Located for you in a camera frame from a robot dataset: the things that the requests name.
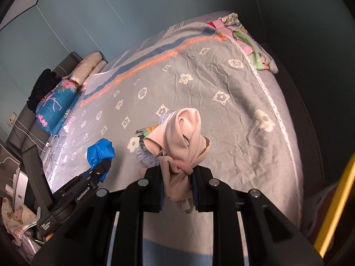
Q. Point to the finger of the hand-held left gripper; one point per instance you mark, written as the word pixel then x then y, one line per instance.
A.
pixel 98 170

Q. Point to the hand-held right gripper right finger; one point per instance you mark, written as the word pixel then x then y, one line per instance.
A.
pixel 203 191

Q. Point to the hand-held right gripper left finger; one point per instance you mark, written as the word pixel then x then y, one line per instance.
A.
pixel 151 191

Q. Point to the blue cloth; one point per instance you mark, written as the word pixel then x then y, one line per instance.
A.
pixel 99 151

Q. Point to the pink cloth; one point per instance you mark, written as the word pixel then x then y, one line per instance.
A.
pixel 180 133

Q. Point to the dark grey padded panel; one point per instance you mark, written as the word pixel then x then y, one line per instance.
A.
pixel 36 171

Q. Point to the bear print cloth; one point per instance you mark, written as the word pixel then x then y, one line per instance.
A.
pixel 16 213

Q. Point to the white furniture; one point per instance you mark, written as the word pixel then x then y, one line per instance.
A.
pixel 14 177

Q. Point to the blue floral folded quilt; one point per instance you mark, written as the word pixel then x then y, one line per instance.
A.
pixel 54 108

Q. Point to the grey patterned bedspread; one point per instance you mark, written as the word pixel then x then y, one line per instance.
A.
pixel 208 102

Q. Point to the black clothing pile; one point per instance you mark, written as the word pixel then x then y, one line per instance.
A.
pixel 44 88

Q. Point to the beige pillows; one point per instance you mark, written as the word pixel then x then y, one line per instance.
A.
pixel 87 66

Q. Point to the dark grey padded headboard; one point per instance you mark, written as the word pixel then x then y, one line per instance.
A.
pixel 66 63

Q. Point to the reddish brown object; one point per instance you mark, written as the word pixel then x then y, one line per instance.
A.
pixel 316 207

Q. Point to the colourful cartoon blanket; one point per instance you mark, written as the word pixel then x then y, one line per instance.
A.
pixel 249 44

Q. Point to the wall socket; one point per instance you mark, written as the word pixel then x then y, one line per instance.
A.
pixel 12 119

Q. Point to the yellow frame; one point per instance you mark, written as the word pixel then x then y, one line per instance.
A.
pixel 335 207

